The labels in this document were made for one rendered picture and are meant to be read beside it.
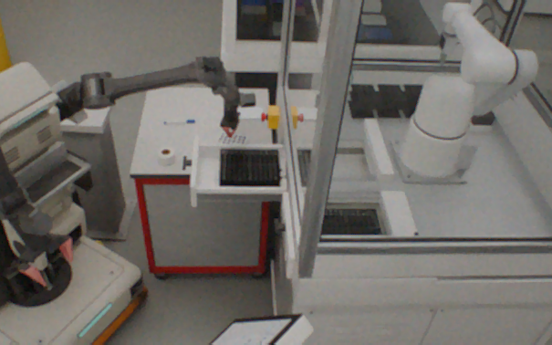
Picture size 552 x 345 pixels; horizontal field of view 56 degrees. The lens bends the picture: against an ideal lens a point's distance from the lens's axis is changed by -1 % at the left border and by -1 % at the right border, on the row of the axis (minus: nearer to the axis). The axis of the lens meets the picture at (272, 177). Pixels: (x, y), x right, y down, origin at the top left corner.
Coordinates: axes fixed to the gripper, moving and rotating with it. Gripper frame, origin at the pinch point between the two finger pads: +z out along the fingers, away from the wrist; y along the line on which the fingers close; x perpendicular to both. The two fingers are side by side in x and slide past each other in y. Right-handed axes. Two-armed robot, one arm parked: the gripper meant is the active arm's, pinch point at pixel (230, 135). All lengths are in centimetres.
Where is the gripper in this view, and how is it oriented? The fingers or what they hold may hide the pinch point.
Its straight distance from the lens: 223.1
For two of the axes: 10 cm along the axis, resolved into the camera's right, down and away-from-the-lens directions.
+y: 2.0, -6.7, 7.1
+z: -0.6, 7.2, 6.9
